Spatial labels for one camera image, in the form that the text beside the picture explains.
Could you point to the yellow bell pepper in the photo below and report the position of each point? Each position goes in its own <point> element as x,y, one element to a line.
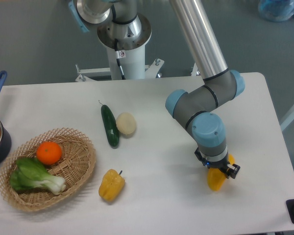
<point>111,185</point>

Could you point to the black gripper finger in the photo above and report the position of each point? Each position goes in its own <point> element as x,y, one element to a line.
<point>198,155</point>
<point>230,170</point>

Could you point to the blue plastic bag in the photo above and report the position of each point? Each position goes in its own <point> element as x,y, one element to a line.
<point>276,10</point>

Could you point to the pale round potato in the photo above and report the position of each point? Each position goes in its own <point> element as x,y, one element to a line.
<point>126,123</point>

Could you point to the yellow mango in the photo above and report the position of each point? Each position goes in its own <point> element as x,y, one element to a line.
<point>215,179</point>

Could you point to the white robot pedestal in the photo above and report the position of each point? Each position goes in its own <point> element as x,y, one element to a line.
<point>123,64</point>

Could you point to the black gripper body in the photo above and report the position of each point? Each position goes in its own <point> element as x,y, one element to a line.
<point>213,162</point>

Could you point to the woven wicker basket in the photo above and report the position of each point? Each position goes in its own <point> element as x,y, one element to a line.
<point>76,166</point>

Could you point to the orange tangerine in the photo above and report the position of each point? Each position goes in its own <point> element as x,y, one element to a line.
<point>49,153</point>

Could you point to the green cucumber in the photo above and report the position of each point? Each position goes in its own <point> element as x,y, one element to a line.
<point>109,122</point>

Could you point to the green bok choy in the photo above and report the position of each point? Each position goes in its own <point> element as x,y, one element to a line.
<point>31,173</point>

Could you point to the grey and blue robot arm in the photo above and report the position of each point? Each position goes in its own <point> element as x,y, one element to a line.
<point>124,32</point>

